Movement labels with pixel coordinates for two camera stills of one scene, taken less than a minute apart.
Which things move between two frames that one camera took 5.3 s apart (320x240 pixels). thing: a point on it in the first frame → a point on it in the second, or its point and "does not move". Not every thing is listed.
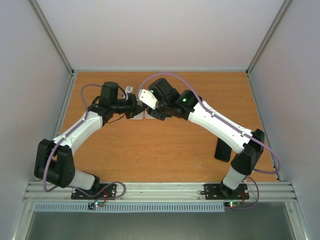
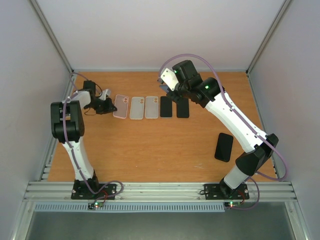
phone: (222, 151) does not move
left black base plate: (110, 192) does not move
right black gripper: (158, 111) → (172, 93)
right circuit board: (232, 204) does not move
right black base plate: (221, 192) does not move
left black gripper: (132, 113) → (110, 106)
